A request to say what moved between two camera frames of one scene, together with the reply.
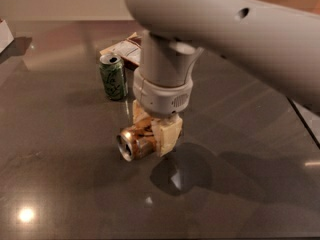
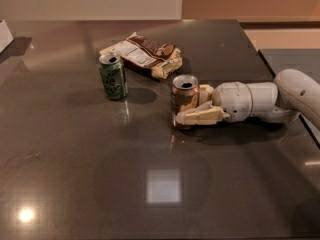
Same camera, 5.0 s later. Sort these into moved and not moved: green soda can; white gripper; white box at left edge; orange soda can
Moved: white gripper; orange soda can
Not moved: green soda can; white box at left edge
